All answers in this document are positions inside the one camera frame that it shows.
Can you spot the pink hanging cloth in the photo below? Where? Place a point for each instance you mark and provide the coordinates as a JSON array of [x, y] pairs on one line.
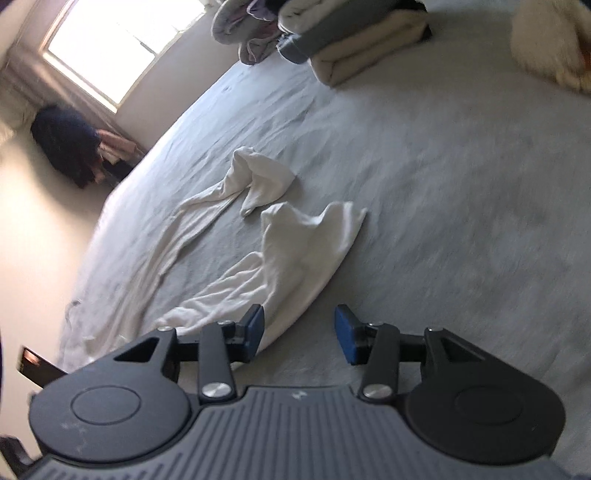
[[117, 145]]

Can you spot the dark hanging coat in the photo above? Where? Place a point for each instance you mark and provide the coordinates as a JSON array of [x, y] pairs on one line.
[[64, 143]]

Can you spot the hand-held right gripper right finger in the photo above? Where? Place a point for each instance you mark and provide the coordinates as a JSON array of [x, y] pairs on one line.
[[345, 332]]

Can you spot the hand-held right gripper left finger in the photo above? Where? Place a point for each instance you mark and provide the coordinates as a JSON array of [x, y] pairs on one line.
[[256, 332]]

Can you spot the white plush toy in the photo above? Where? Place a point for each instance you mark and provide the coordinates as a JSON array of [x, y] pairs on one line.
[[545, 41]]

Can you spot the bed with grey sheet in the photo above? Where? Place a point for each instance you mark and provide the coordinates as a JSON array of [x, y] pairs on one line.
[[438, 184]]

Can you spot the folded beige grey quilt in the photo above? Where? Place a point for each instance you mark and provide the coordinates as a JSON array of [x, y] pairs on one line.
[[364, 50]]

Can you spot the window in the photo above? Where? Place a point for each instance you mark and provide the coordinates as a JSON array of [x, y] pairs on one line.
[[115, 46]]

